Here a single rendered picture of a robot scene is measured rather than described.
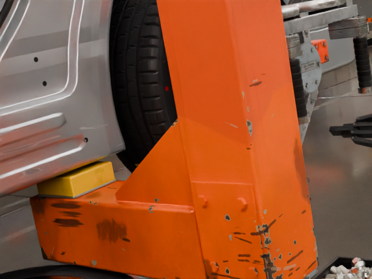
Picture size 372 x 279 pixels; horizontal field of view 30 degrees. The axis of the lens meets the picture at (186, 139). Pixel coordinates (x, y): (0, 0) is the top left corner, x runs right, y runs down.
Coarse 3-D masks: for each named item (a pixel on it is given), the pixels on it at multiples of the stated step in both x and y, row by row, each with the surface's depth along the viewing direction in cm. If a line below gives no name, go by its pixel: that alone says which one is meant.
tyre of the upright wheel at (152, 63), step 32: (128, 0) 179; (128, 32) 173; (160, 32) 167; (128, 64) 171; (160, 64) 167; (128, 96) 173; (160, 96) 167; (128, 128) 176; (160, 128) 169; (128, 160) 185
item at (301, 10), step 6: (318, 0) 175; (324, 0) 175; (330, 0) 175; (336, 0) 177; (342, 0) 179; (348, 0) 181; (282, 6) 178; (300, 6) 175; (306, 6) 175; (312, 6) 174; (318, 6) 174; (324, 6) 175; (330, 6) 176; (342, 6) 182; (348, 6) 181; (300, 12) 176
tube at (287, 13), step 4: (284, 8) 160; (288, 8) 161; (292, 8) 162; (296, 8) 163; (284, 12) 159; (288, 12) 160; (292, 12) 161; (296, 12) 163; (284, 16) 159; (288, 16) 161; (292, 16) 162
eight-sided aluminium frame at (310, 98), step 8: (280, 0) 193; (288, 0) 194; (304, 16) 200; (304, 32) 201; (304, 40) 201; (304, 96) 203; (312, 96) 203; (312, 104) 204; (304, 128) 200; (304, 136) 200
